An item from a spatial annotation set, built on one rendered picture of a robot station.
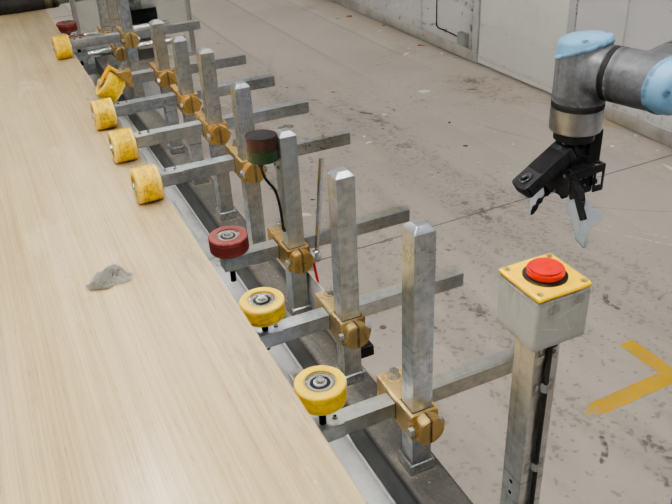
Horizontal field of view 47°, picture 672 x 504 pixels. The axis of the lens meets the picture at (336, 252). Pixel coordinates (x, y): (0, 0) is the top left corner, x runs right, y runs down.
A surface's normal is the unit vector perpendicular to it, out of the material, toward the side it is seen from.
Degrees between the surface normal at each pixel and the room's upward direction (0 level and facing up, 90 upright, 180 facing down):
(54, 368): 0
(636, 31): 90
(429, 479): 0
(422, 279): 90
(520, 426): 90
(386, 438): 0
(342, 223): 90
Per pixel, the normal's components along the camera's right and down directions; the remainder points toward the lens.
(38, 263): -0.04, -0.86
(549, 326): 0.43, 0.45
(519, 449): -0.90, 0.25
